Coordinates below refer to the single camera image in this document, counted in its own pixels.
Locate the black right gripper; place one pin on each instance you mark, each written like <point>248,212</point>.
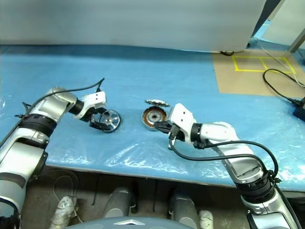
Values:
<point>175,133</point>

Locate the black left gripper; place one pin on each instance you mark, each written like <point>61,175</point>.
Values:
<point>96,115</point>

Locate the silver spoked rotor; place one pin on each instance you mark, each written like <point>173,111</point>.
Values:
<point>112,119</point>

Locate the motor housing with copper windings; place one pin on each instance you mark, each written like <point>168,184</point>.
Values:
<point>152,117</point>

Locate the small grey gear plate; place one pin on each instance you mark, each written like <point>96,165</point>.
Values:
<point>158,102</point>

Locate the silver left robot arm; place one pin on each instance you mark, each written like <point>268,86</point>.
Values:
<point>14,152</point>

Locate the blue plastic table cover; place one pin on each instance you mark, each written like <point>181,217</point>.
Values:
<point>143,76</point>

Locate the grey rounded leg shell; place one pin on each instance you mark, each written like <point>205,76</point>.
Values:
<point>120,201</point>
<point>183,204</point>

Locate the brown cardboard sheet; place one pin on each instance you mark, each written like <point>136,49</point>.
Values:
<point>238,81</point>

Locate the white rounded lump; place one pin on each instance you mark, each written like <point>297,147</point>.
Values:
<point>64,210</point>
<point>206,217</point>

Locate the black caster wheel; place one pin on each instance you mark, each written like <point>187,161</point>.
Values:
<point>227,53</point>

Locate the large white panel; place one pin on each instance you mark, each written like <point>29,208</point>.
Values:
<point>119,23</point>

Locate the grey robot chest shell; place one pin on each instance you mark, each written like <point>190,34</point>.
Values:
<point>131,224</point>

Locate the black power adapter brick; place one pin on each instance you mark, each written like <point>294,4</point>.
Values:
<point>300,109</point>

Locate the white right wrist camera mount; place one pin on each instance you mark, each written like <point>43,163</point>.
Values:
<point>183,117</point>

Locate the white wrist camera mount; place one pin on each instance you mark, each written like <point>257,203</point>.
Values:
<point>95,97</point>
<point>183,117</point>

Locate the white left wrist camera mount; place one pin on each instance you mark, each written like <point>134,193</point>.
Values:
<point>95,97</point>

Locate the grey metal frame post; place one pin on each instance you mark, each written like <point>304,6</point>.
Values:
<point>297,41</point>

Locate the white board behind post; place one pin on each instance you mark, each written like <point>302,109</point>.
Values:
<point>286,19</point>

